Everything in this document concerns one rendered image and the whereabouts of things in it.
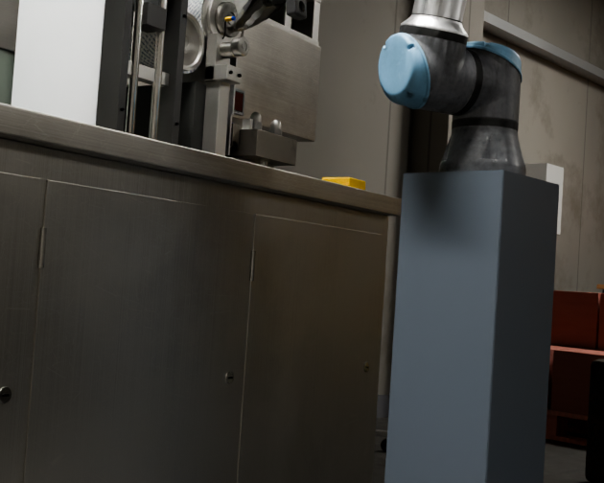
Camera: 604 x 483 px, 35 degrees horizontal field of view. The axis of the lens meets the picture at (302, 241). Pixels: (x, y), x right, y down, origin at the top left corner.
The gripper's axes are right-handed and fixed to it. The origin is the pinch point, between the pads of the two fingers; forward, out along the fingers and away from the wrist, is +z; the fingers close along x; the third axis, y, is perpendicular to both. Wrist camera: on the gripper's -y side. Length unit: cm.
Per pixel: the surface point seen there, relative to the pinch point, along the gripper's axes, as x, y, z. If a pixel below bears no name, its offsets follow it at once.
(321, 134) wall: -235, 98, 86
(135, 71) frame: 40.0, -19.8, 5.9
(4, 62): 32, 14, 36
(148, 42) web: 19.9, -0.3, 11.3
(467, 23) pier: -322, 133, 11
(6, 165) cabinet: 77, -46, 9
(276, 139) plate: -15.9, -16.4, 14.3
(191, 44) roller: 11.7, -2.2, 7.1
